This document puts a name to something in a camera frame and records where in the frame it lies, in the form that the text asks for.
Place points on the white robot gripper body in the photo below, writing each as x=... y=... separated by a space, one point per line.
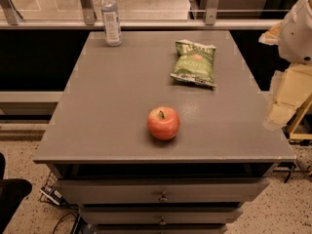
x=296 y=33

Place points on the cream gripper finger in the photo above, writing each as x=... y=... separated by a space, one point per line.
x=288 y=91
x=271 y=37

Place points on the red apple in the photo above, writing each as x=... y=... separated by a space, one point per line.
x=163 y=123

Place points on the blue plastic water bottle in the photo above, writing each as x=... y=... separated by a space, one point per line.
x=111 y=23

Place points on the green chip bag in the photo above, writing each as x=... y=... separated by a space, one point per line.
x=195 y=63

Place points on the grey drawer cabinet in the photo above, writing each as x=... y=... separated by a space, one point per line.
x=99 y=128

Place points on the top drawer with knob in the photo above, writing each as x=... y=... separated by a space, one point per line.
x=143 y=191

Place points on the drawer with knob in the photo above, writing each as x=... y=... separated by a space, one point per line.
x=143 y=191
x=160 y=215

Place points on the metal glass railing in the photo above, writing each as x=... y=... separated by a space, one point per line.
x=144 y=14

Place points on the power strip on floor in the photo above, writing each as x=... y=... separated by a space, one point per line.
x=52 y=194

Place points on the black office chair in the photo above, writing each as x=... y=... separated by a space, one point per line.
x=12 y=192

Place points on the yellow metal frame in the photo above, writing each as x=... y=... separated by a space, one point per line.
x=300 y=113

